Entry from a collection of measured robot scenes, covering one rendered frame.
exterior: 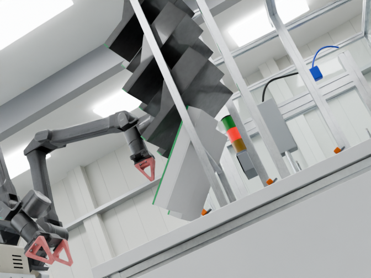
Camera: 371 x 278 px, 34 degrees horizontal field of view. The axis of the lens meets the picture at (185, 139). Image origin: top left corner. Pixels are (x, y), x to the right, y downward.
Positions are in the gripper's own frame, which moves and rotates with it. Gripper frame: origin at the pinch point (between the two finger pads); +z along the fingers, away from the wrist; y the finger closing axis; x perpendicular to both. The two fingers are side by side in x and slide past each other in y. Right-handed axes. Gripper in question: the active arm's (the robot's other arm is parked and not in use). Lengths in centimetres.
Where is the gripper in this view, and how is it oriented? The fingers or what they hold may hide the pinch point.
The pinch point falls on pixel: (151, 178)
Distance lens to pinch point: 209.3
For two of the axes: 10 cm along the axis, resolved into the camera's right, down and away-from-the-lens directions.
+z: 4.0, 8.4, -3.8
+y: 2.4, 3.0, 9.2
